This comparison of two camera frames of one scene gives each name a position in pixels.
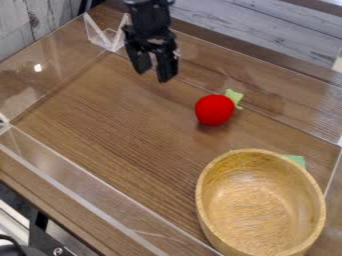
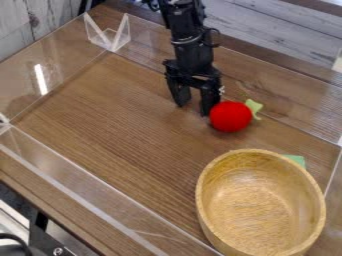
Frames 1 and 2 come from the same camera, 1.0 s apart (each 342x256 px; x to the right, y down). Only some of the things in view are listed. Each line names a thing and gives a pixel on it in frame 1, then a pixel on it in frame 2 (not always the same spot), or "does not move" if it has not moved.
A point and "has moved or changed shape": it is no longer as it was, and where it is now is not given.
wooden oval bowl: (262, 203) does not move
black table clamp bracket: (41, 243) does not move
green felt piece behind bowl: (296, 158) does not move
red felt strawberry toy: (215, 108) has moved or changed shape
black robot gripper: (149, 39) → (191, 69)
